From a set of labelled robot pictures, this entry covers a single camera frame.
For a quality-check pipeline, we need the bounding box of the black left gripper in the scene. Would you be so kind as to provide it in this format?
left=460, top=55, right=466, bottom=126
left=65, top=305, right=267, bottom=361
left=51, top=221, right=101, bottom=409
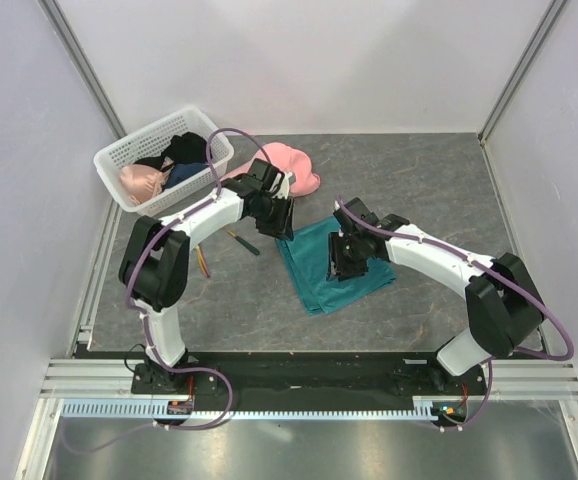
left=250, top=193, right=294, bottom=242

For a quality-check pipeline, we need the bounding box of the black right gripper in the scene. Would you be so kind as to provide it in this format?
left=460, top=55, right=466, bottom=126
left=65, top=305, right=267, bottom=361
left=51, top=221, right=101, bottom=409
left=325, top=231, right=368, bottom=281

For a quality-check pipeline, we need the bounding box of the teal satin napkin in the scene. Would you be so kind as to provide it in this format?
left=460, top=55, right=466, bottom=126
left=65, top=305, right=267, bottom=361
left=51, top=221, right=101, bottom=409
left=274, top=216, right=398, bottom=317

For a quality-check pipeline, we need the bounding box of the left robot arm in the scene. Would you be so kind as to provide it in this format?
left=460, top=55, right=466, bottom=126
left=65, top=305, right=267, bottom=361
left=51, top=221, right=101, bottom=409
left=119, top=159, right=294, bottom=393

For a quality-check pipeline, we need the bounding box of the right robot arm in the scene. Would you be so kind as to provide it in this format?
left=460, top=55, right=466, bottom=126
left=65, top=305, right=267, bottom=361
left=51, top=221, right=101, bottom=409
left=329, top=198, right=546, bottom=394

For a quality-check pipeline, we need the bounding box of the pink baseball cap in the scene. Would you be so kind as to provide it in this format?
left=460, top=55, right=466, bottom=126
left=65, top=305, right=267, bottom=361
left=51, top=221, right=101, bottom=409
left=222, top=142, right=321, bottom=197

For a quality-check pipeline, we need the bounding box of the navy cloth in basket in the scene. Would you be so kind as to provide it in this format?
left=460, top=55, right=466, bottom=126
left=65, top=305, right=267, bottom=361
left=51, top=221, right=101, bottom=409
left=163, top=163, right=207, bottom=190

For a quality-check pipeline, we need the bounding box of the black cloth in basket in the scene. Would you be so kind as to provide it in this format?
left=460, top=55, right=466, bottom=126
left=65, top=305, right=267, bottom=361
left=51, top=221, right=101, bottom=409
left=161, top=132, right=207, bottom=165

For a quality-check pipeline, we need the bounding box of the white plastic basket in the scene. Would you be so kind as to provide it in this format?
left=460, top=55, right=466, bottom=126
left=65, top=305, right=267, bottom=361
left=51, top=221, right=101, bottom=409
left=93, top=106, right=235, bottom=220

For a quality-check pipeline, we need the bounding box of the pink cloth in basket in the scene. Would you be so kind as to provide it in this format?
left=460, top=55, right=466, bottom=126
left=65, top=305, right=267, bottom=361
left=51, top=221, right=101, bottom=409
left=119, top=164, right=169, bottom=205

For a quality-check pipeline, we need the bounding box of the black mounting base plate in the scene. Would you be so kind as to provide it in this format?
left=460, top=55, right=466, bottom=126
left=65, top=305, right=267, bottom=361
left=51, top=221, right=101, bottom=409
left=131, top=351, right=487, bottom=397

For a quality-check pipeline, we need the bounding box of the light blue cable duct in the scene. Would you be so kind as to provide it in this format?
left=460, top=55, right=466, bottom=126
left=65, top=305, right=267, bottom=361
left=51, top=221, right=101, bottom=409
left=61, top=398, right=438, bottom=421

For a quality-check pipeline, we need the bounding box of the aluminium frame rail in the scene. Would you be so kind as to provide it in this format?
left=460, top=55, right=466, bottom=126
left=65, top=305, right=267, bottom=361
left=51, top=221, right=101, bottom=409
left=38, top=357, right=138, bottom=401

